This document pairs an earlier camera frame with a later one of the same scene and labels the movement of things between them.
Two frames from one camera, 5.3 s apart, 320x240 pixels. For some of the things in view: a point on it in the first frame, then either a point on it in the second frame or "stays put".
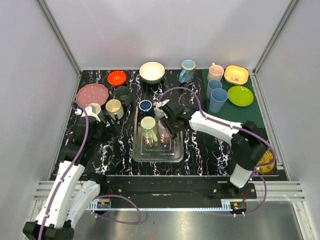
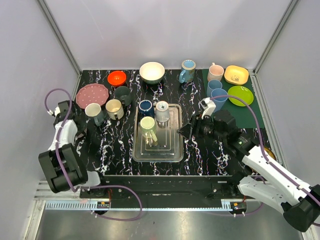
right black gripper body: [171, 125] -> [204, 127]
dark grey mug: [123, 93] stays put
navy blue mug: [145, 108] stays put
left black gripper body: [107, 120] -> [81, 127]
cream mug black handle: [114, 108] stays put
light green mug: [148, 127] stays put
